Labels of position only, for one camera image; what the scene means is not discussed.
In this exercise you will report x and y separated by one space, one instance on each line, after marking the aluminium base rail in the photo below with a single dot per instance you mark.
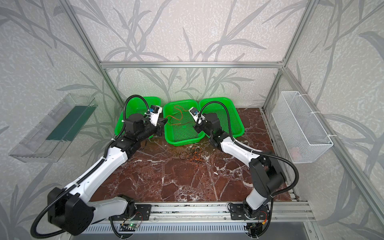
220 212

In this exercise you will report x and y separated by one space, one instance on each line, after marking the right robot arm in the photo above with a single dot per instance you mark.
265 168

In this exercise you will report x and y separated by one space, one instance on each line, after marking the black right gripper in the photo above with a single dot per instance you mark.
198 126

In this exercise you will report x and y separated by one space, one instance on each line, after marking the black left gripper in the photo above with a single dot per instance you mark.
160 125

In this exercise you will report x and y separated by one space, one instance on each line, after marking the aluminium frame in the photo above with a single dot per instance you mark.
361 181

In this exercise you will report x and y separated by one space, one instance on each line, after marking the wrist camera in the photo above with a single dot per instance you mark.
195 114
154 114

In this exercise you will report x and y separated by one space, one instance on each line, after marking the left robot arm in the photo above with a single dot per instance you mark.
69 209

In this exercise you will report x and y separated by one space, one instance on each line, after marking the clear acrylic wall shelf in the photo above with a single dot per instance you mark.
48 141

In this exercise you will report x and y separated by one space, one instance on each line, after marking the white wire mesh basket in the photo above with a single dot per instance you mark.
303 135

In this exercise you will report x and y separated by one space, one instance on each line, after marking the left green plastic basket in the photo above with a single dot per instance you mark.
134 106

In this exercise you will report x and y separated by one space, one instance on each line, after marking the middle green plastic basket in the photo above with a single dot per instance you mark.
179 129

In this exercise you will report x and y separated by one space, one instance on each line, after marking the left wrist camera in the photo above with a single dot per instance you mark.
154 114

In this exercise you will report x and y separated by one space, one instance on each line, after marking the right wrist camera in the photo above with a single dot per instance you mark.
195 114

